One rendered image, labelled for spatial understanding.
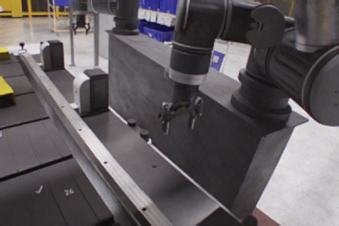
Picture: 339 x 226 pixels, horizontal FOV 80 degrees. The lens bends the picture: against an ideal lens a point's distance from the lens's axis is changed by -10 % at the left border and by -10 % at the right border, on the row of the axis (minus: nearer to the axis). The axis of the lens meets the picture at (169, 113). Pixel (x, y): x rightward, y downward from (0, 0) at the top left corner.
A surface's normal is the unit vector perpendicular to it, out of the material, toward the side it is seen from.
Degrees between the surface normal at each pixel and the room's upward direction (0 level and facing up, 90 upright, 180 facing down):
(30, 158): 0
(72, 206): 0
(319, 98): 92
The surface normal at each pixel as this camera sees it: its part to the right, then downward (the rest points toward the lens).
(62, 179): 0.13, -0.87
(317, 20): -0.72, 0.47
